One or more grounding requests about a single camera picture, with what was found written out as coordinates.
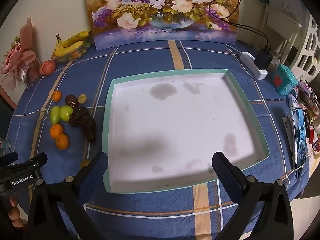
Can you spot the orange tangerine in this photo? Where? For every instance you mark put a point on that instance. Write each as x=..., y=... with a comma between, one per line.
x=57, y=131
x=56, y=95
x=62, y=142

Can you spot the white tray with green rim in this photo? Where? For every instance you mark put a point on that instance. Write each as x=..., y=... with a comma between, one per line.
x=175, y=125

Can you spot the white power strip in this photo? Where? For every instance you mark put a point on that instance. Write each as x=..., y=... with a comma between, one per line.
x=247, y=58

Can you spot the white chair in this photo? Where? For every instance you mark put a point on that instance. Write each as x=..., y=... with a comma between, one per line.
x=282, y=16

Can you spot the teal box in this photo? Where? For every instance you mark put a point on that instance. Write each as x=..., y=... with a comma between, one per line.
x=285, y=80

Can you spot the pile of small trinkets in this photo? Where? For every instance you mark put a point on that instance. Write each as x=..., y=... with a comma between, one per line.
x=311, y=100

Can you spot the black charger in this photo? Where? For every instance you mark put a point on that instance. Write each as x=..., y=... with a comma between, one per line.
x=262, y=59

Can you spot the yellow banana bunch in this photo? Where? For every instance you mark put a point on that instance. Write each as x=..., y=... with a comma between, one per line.
x=72, y=41

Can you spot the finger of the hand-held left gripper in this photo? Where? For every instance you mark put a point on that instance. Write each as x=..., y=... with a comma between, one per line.
x=35, y=161
x=8, y=159

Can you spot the clear plastic bottle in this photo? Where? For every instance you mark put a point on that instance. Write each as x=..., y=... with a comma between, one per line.
x=3, y=146

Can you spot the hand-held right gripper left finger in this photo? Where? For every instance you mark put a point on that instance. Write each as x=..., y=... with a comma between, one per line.
x=96, y=172

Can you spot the white lattice furniture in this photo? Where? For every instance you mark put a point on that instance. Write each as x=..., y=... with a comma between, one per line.
x=313, y=42

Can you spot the smartphone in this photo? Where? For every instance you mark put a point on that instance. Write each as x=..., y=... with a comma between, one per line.
x=299, y=137

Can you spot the grey phone stand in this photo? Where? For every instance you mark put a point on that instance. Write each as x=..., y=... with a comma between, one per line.
x=287, y=132

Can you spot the small white device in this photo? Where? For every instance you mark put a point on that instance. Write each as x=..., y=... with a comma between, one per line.
x=293, y=102

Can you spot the flower painting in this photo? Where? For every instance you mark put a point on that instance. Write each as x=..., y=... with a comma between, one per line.
x=162, y=10

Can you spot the pink wrapped bouquet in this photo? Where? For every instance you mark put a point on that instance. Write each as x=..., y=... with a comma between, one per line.
x=20, y=55

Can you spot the red apple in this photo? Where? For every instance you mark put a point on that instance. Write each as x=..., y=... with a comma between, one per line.
x=47, y=67

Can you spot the large dark brown date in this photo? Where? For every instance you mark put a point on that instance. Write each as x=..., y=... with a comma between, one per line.
x=89, y=128

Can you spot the tan longan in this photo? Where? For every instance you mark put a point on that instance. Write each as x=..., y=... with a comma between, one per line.
x=82, y=98
x=85, y=163

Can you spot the person's left hand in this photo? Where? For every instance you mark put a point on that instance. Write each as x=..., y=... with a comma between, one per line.
x=15, y=212

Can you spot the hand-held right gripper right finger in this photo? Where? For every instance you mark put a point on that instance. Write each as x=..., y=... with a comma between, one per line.
x=227, y=177

